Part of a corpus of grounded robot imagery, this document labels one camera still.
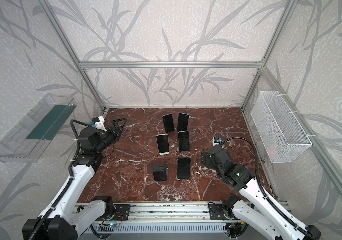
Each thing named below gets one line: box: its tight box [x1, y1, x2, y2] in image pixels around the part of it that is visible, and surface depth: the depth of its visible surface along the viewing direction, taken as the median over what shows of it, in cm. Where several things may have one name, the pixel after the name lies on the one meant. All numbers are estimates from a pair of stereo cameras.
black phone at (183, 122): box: [177, 112, 190, 132], surface depth 98 cm
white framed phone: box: [156, 133, 170, 156], surface depth 93 cm
